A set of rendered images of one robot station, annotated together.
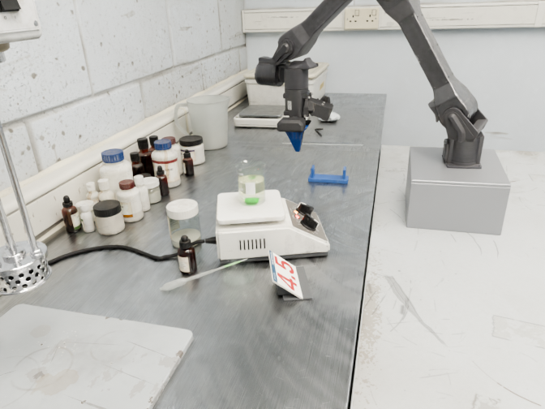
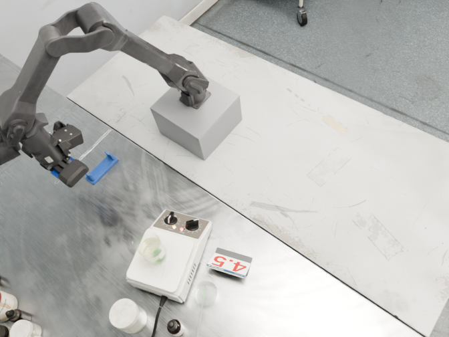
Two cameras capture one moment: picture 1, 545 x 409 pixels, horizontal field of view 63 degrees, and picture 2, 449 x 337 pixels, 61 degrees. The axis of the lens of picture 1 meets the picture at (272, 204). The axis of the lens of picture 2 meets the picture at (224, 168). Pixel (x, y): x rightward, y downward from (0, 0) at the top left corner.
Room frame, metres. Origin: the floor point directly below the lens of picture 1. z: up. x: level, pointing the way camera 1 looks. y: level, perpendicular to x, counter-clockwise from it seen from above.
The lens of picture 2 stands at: (0.42, 0.20, 1.77)
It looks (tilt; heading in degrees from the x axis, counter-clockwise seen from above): 58 degrees down; 303
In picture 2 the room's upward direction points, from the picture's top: 12 degrees counter-clockwise
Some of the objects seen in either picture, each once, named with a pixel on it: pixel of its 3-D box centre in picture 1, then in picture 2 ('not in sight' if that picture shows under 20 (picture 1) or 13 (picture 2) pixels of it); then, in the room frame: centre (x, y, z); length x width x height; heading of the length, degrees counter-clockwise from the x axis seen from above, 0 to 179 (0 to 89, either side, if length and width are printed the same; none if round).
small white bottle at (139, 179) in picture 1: (140, 193); not in sight; (0.92, 0.29, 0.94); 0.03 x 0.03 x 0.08
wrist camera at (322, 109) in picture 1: (319, 105); (65, 136); (1.06, -0.12, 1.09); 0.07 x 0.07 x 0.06; 75
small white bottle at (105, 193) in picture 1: (106, 199); not in sight; (0.89, 0.36, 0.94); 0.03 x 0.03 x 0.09
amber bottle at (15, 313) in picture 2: (161, 179); (16, 315); (1.00, 0.27, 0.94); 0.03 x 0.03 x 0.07
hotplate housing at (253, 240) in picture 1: (264, 226); (170, 254); (0.74, 0.02, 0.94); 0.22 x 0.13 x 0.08; 94
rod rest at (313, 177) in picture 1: (328, 174); (100, 166); (1.05, -0.14, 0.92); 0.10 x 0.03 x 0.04; 76
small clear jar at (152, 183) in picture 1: (150, 190); (26, 332); (0.97, 0.29, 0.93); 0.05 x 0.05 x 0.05
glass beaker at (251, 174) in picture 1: (251, 182); (150, 249); (0.75, 0.04, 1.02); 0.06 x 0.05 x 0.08; 25
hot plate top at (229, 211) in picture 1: (250, 205); (160, 259); (0.74, 0.04, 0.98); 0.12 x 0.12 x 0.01; 4
